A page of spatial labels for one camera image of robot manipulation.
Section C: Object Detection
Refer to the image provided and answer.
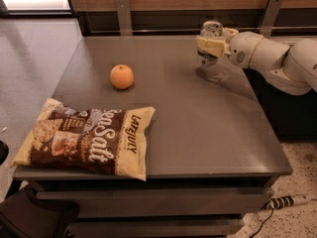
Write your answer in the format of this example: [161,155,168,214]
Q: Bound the dark round object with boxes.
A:
[0,141,9,166]

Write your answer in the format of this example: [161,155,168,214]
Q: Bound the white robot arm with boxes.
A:
[197,28,317,95]

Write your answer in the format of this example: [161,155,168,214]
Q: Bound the grey drawer cabinet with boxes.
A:
[14,37,292,238]

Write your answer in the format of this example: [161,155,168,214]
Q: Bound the right metal wall bracket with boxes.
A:
[260,0,284,38]

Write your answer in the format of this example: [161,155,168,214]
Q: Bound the metal rail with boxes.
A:
[89,26,317,36]

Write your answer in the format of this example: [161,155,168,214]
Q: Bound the metal wall bracket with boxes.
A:
[260,0,284,38]
[115,0,133,36]

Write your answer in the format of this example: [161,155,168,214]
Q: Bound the black chair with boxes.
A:
[0,185,79,238]

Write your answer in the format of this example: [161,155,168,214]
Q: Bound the green white 7up can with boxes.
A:
[197,21,223,65]

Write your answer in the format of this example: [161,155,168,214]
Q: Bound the white power strip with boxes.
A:
[262,194,312,210]

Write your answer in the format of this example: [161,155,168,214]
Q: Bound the orange fruit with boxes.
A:
[110,64,134,89]

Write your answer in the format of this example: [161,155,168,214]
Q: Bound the left metal wall bracket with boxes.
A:
[115,0,133,36]

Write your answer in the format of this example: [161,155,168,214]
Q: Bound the brown yellow chip bag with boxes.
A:
[11,98,155,180]

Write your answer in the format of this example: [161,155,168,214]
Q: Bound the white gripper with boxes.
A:
[197,28,264,68]

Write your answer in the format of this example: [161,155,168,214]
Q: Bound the black cable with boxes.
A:
[249,207,275,238]

